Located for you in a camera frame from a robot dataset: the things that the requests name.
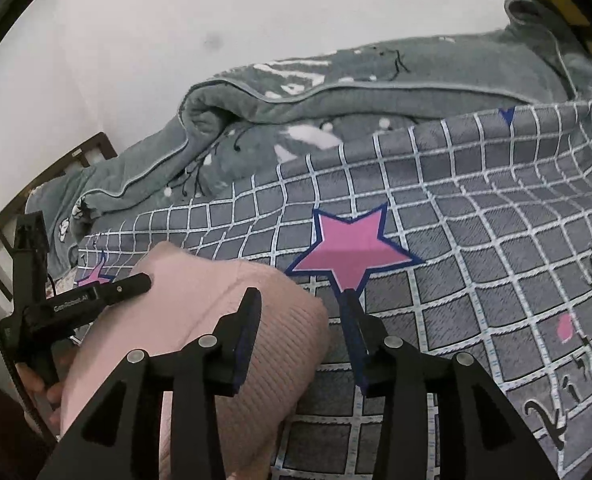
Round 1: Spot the person's left hand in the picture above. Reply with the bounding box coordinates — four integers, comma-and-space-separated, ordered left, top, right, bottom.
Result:
17, 364, 66, 427

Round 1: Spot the dark wooden bed headboard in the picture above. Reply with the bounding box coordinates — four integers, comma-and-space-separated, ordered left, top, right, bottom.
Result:
0, 131, 120, 311

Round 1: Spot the floral patterned cloth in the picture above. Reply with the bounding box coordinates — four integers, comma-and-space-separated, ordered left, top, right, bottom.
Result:
45, 266, 84, 302

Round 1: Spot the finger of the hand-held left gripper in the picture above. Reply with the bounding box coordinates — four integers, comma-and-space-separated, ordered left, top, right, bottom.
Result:
95, 272, 152, 307

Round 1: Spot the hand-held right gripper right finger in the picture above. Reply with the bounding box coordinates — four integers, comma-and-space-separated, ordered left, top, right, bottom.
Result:
339, 287, 561, 480

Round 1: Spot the yellow-brown cloth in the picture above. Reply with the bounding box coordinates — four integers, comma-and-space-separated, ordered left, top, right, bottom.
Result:
532, 0, 592, 57

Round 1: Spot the pink ribbed garment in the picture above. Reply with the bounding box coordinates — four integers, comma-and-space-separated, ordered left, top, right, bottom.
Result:
58, 241, 333, 480

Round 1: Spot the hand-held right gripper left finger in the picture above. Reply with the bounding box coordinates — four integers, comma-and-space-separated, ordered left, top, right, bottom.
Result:
36, 287, 263, 480

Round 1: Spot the grey-green printed quilt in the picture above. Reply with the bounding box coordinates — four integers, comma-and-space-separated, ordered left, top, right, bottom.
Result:
25, 0, 592, 268

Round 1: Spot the grey checkered bed sheet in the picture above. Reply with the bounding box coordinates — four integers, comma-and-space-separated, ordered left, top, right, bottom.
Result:
73, 101, 592, 480

